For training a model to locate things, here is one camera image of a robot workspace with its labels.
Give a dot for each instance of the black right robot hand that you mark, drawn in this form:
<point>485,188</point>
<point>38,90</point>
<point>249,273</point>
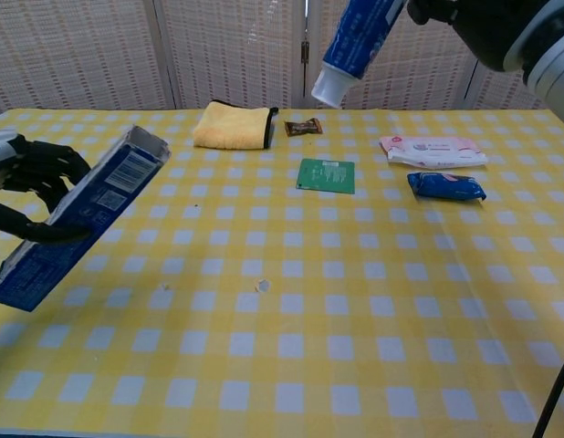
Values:
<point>487,27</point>

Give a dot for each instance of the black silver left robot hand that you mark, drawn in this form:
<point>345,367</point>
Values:
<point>40,166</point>

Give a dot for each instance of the blue white toothpaste box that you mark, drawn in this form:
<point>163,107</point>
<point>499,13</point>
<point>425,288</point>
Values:
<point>95,191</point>

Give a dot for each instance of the blue white toothpaste tube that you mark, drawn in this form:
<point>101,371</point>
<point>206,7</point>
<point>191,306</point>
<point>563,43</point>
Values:
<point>355,41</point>

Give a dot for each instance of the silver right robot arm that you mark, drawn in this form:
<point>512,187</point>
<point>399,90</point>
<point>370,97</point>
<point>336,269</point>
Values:
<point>556,64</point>

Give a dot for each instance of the woven folding screen panel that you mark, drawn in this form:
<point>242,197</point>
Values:
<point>81,55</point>
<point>232,50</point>
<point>496,91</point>
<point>410,77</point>

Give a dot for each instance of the white pink wet wipes pack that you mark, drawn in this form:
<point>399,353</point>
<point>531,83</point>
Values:
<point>432,151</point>

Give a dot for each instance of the blue tissue pack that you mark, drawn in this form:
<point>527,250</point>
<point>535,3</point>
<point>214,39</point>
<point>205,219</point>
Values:
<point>446,187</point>

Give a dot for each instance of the brass screen hinge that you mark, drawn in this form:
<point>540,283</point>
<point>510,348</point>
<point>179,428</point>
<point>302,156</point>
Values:
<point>305,51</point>

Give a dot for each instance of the yellow microfibre towel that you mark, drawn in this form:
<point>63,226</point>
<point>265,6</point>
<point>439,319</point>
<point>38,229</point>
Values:
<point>229,128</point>

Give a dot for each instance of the brown candy wrapper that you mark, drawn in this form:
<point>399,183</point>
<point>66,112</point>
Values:
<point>303,127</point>

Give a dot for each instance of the green flat sachet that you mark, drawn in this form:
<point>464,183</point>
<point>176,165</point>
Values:
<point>326,175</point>

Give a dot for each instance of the yellow white checkered tablecloth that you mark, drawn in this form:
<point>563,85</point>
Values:
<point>282,365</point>

